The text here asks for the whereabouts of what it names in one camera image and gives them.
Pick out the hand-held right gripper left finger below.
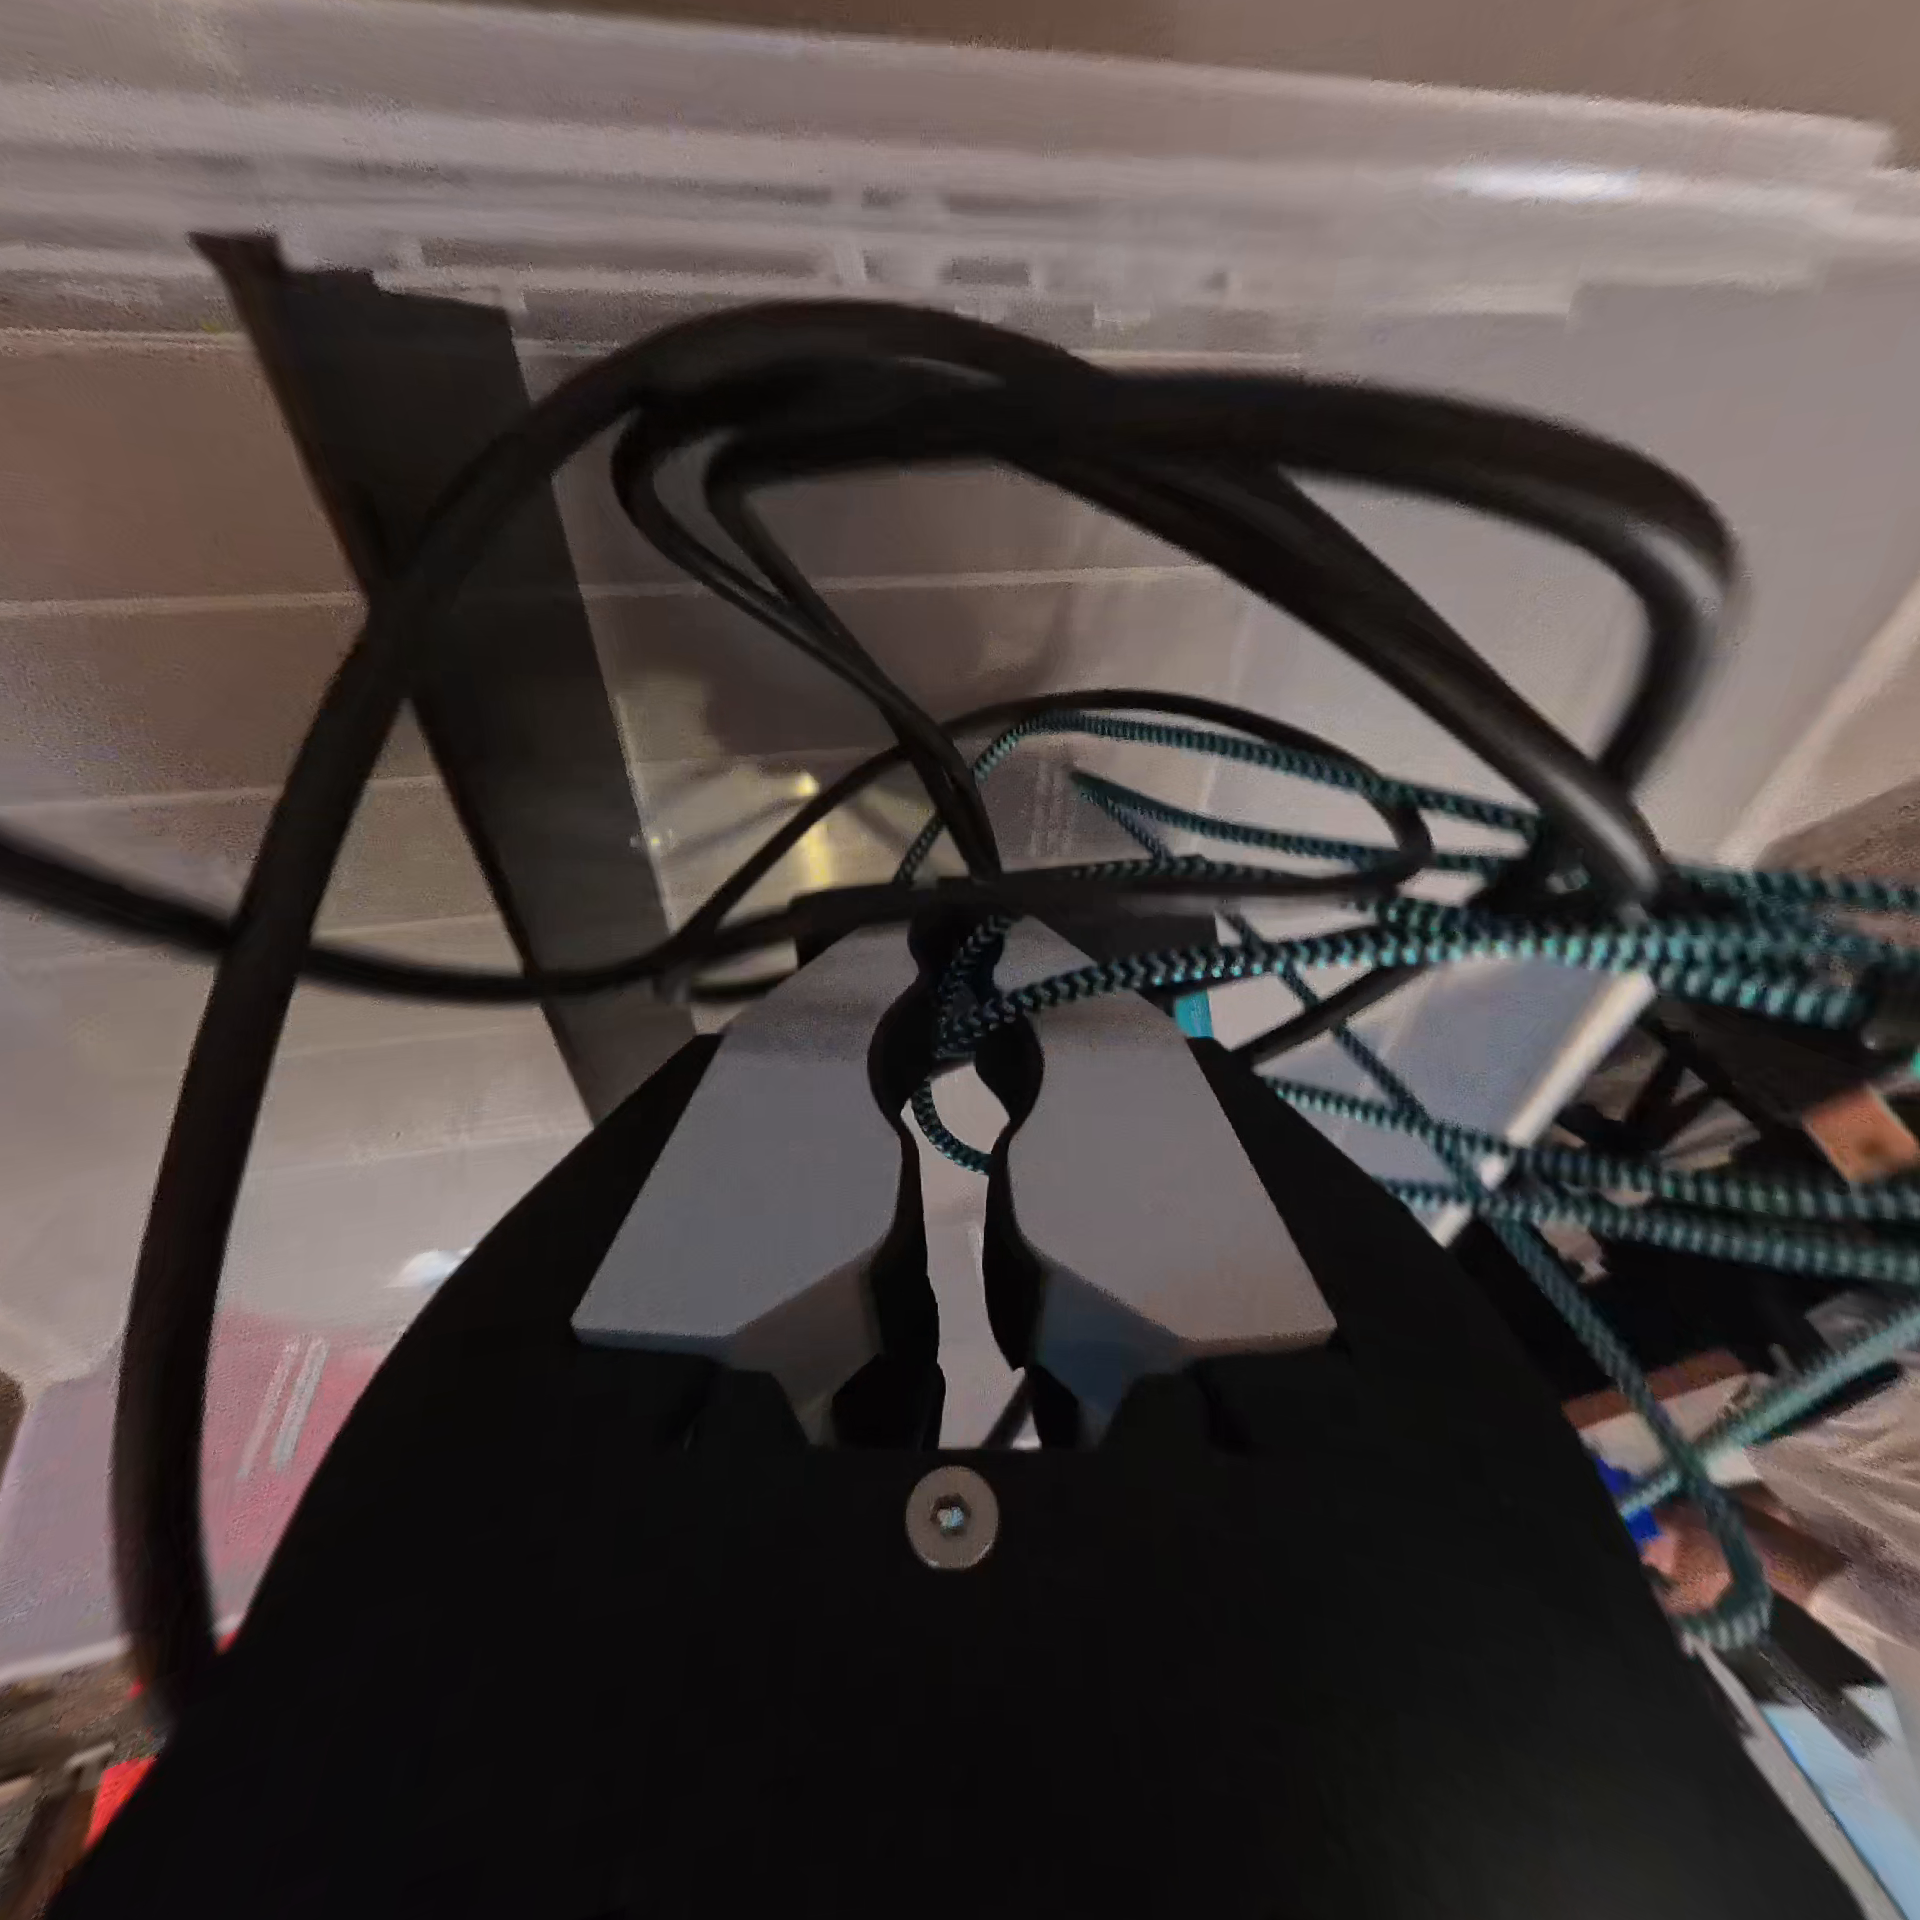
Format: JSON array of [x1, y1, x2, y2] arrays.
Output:
[[572, 914, 942, 1451]]

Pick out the teal braided usb cable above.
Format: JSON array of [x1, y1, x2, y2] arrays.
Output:
[[899, 899, 1920, 1185]]

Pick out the thin teal cable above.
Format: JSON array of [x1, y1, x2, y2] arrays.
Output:
[[895, 711, 1593, 900], [1070, 767, 1562, 900]]

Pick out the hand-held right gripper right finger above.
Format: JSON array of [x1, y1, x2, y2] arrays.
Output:
[[982, 916, 1341, 1451]]

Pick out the clear plastic storage box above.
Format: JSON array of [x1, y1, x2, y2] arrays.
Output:
[[0, 29, 1920, 1667]]

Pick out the dark grey bar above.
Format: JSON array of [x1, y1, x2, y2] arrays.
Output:
[[192, 231, 709, 1122]]

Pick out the thick black flat cable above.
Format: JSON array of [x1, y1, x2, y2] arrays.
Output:
[[111, 301, 1750, 1703]]

